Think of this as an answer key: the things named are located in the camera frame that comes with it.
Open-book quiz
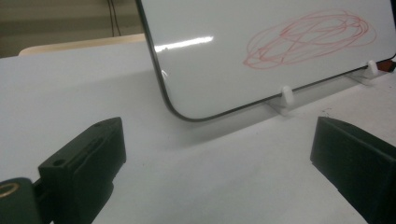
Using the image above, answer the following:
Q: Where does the black hanging wall cable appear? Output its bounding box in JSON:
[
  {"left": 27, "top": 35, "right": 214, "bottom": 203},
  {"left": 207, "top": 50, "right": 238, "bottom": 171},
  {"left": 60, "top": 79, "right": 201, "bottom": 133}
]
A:
[
  {"left": 110, "top": 0, "right": 121, "bottom": 37},
  {"left": 106, "top": 0, "right": 116, "bottom": 37}
]

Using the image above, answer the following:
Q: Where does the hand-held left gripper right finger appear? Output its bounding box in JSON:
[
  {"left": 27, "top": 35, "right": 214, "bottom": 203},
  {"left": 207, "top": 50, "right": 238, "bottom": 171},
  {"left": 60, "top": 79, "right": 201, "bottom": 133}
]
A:
[{"left": 309, "top": 116, "right": 396, "bottom": 224}]

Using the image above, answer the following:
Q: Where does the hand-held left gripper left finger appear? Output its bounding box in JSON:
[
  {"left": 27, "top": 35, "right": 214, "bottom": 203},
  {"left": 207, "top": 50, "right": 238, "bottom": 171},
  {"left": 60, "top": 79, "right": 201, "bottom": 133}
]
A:
[{"left": 37, "top": 117, "right": 127, "bottom": 224}]

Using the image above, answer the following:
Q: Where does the wooden desk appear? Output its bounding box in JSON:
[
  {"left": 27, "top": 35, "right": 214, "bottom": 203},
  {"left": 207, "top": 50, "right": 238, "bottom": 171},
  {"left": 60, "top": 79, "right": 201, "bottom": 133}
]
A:
[{"left": 18, "top": 33, "right": 148, "bottom": 57}]

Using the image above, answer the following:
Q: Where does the white whiteboard with black rim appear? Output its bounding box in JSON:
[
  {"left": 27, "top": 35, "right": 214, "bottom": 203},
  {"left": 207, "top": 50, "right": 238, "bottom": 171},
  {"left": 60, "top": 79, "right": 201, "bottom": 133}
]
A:
[{"left": 135, "top": 0, "right": 396, "bottom": 123}]

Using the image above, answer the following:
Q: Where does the white whiteboard stand foot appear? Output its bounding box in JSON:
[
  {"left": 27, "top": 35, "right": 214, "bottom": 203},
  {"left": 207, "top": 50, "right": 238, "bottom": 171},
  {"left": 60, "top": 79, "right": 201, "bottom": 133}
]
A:
[
  {"left": 266, "top": 85, "right": 296, "bottom": 117},
  {"left": 345, "top": 60, "right": 380, "bottom": 86}
]

